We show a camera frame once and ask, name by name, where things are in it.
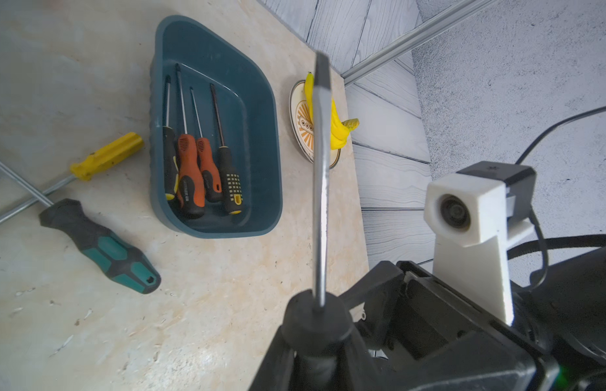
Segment orange screwdriver large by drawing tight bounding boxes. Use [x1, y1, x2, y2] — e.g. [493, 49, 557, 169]
[175, 64, 205, 219]

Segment right aluminium frame post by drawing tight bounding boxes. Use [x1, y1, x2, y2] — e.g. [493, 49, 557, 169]
[341, 0, 495, 86]

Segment black yellow-tip screwdriver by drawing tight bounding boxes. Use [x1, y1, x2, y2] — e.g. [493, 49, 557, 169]
[162, 75, 179, 201]

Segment patterned round plate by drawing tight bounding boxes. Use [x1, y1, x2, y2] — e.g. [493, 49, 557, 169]
[288, 80, 314, 163]

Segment orange screwdriver small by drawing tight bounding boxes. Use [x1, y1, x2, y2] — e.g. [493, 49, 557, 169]
[189, 87, 223, 203]

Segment black yellow copper-shaft screwdriver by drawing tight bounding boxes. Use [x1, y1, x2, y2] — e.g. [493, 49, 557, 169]
[210, 84, 243, 215]

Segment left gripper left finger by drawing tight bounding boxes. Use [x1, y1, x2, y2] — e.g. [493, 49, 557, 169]
[249, 327, 296, 391]

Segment teal storage box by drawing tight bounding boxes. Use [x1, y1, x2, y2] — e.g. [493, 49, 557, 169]
[149, 16, 283, 239]

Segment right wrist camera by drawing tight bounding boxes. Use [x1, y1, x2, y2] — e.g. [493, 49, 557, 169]
[424, 161, 537, 325]

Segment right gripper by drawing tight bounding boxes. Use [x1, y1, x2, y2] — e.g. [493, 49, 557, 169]
[340, 261, 560, 390]

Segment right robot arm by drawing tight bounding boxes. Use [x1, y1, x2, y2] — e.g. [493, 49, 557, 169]
[340, 235, 606, 390]

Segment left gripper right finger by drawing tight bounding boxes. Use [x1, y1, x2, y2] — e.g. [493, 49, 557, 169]
[338, 329, 381, 390]

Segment yellow banana bunch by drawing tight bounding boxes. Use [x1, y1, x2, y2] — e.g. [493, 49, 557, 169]
[304, 73, 359, 150]

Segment yellow handle screwdriver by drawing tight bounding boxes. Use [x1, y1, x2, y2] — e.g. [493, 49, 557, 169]
[0, 132, 144, 228]

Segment green handle screwdriver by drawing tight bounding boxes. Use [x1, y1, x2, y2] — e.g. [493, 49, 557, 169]
[282, 51, 352, 390]
[0, 161, 161, 294]

